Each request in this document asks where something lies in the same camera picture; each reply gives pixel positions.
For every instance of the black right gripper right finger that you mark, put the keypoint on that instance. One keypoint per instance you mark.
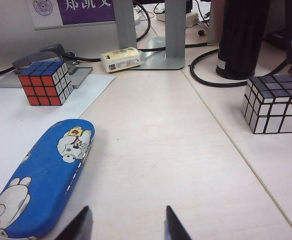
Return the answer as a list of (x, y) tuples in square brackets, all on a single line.
[(173, 227)]

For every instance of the silver mirror cube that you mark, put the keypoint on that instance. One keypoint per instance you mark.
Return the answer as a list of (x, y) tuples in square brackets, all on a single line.
[(273, 110)]

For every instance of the blue cartoon glasses case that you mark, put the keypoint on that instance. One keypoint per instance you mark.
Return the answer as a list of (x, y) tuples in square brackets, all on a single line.
[(41, 175)]

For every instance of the tall black cylinder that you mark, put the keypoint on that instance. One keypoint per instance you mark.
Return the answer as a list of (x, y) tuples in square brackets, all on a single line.
[(241, 37)]

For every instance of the white power adapter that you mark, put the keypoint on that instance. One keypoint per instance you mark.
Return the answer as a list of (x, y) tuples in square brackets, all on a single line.
[(189, 18)]

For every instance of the grey metal bookend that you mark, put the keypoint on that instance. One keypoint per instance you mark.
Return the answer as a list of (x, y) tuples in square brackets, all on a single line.
[(174, 37)]

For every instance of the white paper sheet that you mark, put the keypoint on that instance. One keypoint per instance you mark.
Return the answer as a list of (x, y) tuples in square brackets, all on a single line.
[(11, 125)]

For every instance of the white wrapped eraser pack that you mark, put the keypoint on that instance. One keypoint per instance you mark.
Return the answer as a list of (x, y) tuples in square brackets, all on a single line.
[(121, 60)]

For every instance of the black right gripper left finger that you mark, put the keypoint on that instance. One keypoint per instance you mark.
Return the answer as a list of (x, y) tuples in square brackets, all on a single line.
[(78, 227)]

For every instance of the purple and white name sign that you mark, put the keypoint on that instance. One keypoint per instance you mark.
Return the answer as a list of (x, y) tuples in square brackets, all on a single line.
[(86, 12)]

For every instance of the grey stapler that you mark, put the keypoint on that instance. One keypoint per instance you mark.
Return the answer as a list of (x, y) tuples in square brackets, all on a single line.
[(46, 53)]

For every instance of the colourful rubiks cube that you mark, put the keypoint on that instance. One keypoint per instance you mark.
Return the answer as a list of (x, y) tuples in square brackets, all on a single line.
[(43, 87)]

